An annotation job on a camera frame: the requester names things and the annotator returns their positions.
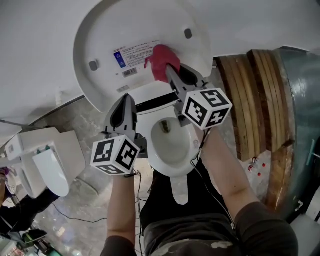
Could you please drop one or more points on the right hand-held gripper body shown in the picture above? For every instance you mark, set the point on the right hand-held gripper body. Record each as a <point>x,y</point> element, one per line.
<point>207,107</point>

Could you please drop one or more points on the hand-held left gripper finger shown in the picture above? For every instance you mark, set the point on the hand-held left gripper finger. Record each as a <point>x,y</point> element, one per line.
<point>131,117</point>
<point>112,120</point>

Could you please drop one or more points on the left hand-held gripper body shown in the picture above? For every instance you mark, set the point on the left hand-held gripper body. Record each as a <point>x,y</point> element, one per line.
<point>112,155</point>

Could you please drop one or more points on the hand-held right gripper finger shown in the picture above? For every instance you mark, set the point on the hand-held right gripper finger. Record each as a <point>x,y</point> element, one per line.
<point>176,83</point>
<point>191,76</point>

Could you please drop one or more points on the red cloth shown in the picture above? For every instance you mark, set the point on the red cloth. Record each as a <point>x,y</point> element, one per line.
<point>160,62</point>

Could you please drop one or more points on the white toilet lid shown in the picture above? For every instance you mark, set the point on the white toilet lid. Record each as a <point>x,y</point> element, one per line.
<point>125,30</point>

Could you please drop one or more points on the person's right forearm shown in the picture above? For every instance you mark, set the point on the person's right forearm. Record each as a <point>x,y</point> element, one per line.
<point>225,170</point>

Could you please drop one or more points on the person's left forearm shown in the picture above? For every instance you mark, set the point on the person's left forearm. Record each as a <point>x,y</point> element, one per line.
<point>122,205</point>

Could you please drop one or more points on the white toilet with tank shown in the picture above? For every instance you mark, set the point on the white toilet with tank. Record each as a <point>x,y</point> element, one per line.
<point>62,150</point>

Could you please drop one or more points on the wooden steps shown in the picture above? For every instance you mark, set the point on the wooden steps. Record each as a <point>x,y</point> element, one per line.
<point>250,100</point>

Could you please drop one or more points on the person's black trousers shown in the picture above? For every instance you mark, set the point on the person's black trousers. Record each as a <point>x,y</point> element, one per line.
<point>162,200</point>

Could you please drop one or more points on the red and white can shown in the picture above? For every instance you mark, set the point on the red and white can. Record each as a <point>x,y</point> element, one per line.
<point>252,165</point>

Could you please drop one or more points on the red-capped clear bottle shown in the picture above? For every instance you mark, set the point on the red-capped clear bottle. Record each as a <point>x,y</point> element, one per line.
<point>263,165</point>
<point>259,174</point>

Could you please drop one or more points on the dark green metal structure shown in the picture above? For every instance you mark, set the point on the dark green metal structure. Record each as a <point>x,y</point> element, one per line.
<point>305,100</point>

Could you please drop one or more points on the purple cloth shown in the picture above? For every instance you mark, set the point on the purple cloth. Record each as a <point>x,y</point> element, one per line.
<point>5,172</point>

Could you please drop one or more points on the person's dark printed shirt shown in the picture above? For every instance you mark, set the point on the person's dark printed shirt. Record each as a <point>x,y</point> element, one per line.
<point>262,230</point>

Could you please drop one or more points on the cluttered work table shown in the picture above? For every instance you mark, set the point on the cluttered work table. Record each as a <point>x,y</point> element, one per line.
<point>15,247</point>

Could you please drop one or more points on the white wall water valve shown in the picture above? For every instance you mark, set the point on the white wall water valve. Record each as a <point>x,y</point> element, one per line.
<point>59,98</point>

